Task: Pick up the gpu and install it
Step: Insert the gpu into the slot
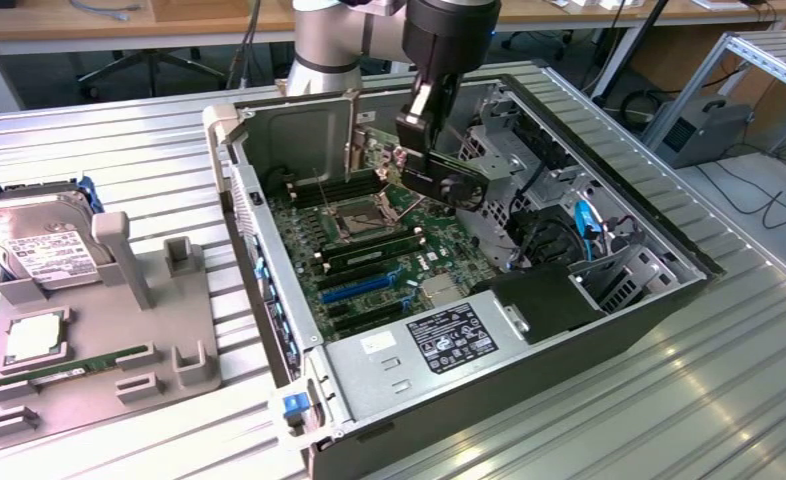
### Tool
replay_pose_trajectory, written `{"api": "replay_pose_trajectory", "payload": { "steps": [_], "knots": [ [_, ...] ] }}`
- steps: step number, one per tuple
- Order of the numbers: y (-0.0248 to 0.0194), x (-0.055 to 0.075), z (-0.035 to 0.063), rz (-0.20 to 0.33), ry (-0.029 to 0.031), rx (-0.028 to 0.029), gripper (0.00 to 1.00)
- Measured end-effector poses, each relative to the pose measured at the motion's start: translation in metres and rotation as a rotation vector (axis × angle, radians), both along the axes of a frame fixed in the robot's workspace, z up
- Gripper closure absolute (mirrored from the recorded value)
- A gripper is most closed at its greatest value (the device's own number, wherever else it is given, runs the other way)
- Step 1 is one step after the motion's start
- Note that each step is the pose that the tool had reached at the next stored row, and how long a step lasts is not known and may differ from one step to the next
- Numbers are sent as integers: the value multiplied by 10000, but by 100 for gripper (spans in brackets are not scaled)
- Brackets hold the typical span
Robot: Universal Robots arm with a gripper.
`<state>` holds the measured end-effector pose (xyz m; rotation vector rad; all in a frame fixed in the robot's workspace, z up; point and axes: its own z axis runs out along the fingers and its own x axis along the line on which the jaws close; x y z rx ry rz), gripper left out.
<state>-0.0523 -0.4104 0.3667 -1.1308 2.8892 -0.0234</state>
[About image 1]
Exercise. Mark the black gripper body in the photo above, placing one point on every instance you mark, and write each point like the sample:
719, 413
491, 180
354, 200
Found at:
452, 35

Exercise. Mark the graphics card with black fan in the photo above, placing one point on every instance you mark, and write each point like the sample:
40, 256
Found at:
459, 187

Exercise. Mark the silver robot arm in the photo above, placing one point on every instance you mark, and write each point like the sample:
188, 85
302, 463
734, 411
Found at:
326, 45

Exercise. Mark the small black chair base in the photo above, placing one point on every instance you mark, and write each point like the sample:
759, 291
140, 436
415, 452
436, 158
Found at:
546, 37

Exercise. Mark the metal socket cover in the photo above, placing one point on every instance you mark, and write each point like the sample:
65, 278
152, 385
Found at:
399, 202

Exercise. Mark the silver disk bay cage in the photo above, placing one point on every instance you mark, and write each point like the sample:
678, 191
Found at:
506, 165

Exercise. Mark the black RAM slot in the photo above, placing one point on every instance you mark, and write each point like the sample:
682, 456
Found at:
342, 192
319, 182
359, 242

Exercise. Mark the long wooden desk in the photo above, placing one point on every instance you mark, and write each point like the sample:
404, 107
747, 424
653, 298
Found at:
566, 17

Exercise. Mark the CPU socket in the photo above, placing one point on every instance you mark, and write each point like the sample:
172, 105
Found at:
359, 220

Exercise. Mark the green motherboard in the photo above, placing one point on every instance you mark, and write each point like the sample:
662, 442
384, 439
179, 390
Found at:
432, 235

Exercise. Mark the RAM stick with white label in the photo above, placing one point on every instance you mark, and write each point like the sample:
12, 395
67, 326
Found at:
366, 258

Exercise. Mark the black slanted stand pole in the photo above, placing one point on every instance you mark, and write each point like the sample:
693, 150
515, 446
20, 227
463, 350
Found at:
635, 47

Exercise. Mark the black expansion slot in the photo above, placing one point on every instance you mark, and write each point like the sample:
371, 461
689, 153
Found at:
374, 324
352, 278
366, 313

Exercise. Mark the silver chipset heat sink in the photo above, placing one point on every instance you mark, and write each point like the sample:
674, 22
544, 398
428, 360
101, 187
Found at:
442, 291

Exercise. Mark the blue expansion slot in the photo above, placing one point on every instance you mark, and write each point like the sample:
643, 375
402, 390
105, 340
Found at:
359, 291

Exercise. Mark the brown cardboard box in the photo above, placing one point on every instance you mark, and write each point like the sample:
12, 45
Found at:
199, 10

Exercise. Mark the grey controller box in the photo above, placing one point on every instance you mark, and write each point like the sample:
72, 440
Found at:
699, 135

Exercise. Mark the black office chair base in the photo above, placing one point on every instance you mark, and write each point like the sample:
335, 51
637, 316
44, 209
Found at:
153, 70

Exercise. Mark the silver power supply unit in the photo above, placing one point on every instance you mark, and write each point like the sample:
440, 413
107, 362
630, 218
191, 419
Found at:
379, 380

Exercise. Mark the open black PC case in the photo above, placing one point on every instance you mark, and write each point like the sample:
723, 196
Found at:
566, 380

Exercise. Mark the blue case latch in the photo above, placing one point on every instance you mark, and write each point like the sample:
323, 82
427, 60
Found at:
294, 405

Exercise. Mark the silver hard disk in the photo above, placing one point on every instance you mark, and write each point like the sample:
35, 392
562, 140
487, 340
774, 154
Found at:
32, 235

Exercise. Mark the wooden desk with white legs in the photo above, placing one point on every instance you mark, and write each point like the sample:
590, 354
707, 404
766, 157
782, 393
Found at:
32, 27

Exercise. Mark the grey parts rack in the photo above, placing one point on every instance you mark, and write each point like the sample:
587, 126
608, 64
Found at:
99, 350

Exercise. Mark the CPU chip with silver lid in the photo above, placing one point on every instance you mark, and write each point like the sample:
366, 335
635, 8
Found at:
32, 337

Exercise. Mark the green RAM stick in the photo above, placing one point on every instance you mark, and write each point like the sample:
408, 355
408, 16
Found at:
65, 372

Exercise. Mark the black plastic air duct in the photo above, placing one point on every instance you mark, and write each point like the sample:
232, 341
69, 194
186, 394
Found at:
546, 305

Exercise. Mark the aluminium profile frame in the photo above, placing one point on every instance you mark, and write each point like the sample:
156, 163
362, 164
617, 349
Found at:
773, 55

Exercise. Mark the blue disk bracket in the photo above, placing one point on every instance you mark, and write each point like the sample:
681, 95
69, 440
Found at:
88, 192

